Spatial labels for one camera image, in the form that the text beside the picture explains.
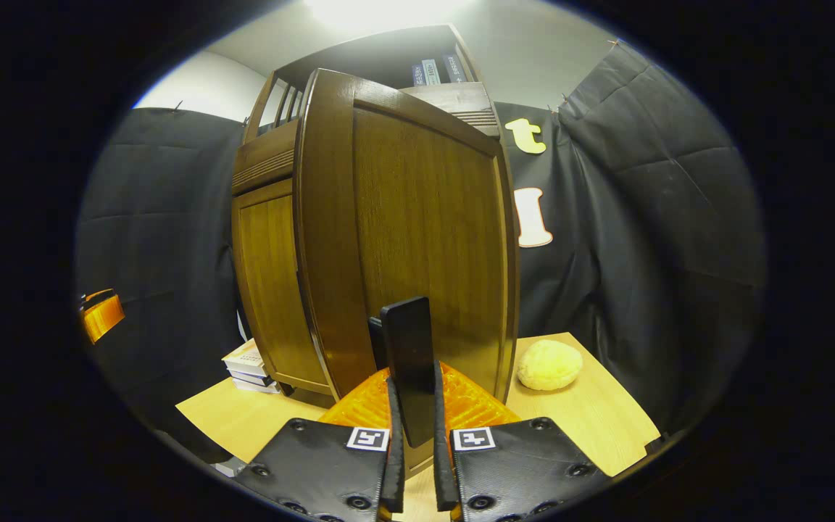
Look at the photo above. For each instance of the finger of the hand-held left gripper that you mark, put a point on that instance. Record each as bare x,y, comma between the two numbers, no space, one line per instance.
102,317

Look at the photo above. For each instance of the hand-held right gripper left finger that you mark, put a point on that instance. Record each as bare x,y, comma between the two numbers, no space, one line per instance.
396,464

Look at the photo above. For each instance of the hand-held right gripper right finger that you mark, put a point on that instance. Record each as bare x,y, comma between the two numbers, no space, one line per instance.
443,471

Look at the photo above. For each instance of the wooden cabinet door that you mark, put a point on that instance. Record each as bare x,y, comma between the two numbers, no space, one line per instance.
425,217
272,290

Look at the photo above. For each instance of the brown wooden shoe cabinet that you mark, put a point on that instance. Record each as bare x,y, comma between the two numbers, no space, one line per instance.
367,58

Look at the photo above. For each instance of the book with white orange cover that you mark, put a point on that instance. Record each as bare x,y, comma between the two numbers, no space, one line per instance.
243,357

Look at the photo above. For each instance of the yellow round sponge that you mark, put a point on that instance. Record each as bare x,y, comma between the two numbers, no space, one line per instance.
549,365

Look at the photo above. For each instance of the flat grey-edged book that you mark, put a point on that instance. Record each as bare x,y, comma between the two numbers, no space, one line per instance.
249,378
256,386

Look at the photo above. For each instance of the black backdrop cloth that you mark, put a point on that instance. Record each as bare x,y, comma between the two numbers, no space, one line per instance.
642,217

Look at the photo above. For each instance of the grey upright book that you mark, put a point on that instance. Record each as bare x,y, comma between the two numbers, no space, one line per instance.
418,75

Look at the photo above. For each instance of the light blue upright book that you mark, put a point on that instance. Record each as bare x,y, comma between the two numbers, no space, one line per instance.
431,72

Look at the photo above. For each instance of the black upright book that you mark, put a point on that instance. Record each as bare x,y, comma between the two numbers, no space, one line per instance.
454,67

